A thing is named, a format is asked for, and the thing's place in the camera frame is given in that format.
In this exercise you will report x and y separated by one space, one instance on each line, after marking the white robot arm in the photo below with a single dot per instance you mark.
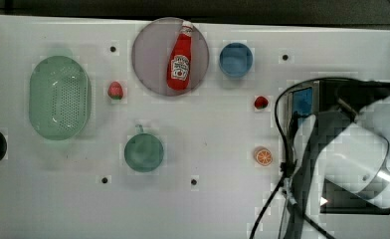
351 153

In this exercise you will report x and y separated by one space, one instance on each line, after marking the black steel toaster oven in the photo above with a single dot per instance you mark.
324 95

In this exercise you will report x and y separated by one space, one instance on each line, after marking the red ketchup bottle toy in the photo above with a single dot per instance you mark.
179 64

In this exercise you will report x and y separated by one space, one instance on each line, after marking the red strawberry toy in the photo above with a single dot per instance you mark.
261 103

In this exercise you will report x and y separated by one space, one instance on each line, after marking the blue round bowl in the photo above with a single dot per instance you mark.
236 60

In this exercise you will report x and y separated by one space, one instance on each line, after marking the orange slice toy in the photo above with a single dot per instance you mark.
263 156

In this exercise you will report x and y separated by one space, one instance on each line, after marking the grey round plate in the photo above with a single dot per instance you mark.
152 48

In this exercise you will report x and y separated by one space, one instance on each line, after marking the pink strawberry toy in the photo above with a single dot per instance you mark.
115 91

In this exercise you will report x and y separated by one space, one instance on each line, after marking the green perforated colander basket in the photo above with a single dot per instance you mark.
59 98

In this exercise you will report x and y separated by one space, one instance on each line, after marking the green cup with handle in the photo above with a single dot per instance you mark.
144 152

